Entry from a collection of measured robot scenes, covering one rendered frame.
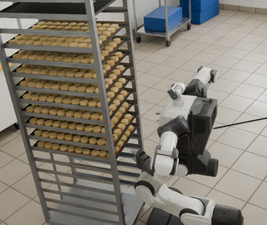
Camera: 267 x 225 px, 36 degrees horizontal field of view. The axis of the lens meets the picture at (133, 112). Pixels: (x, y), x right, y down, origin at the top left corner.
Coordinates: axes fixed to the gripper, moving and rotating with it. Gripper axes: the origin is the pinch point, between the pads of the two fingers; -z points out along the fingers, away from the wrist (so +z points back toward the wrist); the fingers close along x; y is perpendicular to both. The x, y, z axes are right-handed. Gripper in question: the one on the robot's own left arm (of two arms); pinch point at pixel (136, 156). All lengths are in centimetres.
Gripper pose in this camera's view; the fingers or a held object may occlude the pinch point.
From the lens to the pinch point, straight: 243.8
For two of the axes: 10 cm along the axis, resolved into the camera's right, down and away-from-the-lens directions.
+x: -1.0, -8.6, -5.1
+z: 6.3, 3.4, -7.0
